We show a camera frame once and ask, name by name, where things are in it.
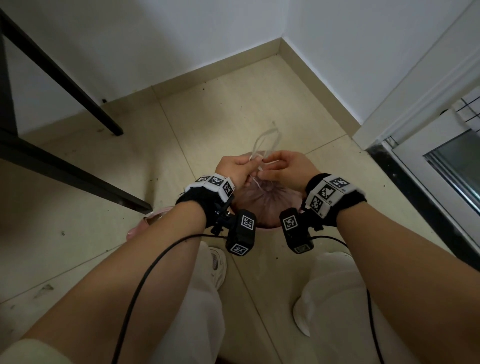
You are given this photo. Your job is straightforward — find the person's right hand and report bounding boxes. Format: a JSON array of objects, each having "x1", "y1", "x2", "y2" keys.
[{"x1": 258, "y1": 150, "x2": 322, "y2": 194}]

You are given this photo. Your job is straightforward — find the person's left hand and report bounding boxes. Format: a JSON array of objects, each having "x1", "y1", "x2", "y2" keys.
[{"x1": 214, "y1": 155, "x2": 260, "y2": 189}]

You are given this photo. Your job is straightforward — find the pink drawstring trash bag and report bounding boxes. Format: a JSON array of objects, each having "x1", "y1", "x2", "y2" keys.
[{"x1": 230, "y1": 127, "x2": 305, "y2": 229}]

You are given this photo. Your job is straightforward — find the person's right forearm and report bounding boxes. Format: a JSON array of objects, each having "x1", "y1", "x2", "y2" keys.
[{"x1": 335, "y1": 208, "x2": 480, "y2": 364}]

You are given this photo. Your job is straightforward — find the person's left forearm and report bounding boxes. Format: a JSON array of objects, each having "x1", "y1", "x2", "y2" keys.
[{"x1": 11, "y1": 200, "x2": 208, "y2": 364}]

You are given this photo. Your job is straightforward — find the black wristband with marker tags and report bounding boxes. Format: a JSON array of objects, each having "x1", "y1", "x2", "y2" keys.
[
  {"x1": 301, "y1": 173, "x2": 367, "y2": 228},
  {"x1": 175, "y1": 174, "x2": 238, "y2": 228}
]

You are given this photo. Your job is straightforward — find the pink trash bin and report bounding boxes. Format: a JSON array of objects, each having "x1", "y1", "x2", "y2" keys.
[{"x1": 229, "y1": 204, "x2": 301, "y2": 236}]

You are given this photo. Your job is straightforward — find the white shoe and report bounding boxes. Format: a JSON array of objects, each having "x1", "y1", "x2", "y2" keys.
[
  {"x1": 292, "y1": 295, "x2": 319, "y2": 337},
  {"x1": 207, "y1": 247, "x2": 228, "y2": 290}
]

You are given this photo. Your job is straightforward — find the white trousers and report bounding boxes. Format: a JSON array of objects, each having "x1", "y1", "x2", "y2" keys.
[{"x1": 148, "y1": 240, "x2": 419, "y2": 364}]

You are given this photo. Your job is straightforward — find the black door threshold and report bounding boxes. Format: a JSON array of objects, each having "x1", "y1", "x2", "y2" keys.
[{"x1": 366, "y1": 139, "x2": 480, "y2": 271}]

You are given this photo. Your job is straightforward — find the white sliding glass door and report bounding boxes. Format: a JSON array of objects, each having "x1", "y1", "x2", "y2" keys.
[{"x1": 390, "y1": 109, "x2": 480, "y2": 248}]

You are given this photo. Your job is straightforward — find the white shirt sleeve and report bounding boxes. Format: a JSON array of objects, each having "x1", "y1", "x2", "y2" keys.
[{"x1": 0, "y1": 338, "x2": 74, "y2": 364}]

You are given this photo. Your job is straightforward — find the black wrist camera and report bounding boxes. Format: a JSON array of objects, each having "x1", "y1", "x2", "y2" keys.
[
  {"x1": 279, "y1": 207, "x2": 324, "y2": 254},
  {"x1": 211, "y1": 195, "x2": 258, "y2": 258}
]

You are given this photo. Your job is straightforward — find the black cable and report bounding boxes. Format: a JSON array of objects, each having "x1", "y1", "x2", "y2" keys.
[
  {"x1": 111, "y1": 234, "x2": 229, "y2": 364},
  {"x1": 310, "y1": 235, "x2": 385, "y2": 364}
]

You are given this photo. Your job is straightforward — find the white door frame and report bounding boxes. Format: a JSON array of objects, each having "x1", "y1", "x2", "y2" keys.
[{"x1": 352, "y1": 0, "x2": 480, "y2": 151}]

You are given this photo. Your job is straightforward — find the black metal table frame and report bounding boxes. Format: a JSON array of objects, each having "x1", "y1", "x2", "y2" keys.
[{"x1": 0, "y1": 7, "x2": 154, "y2": 215}]

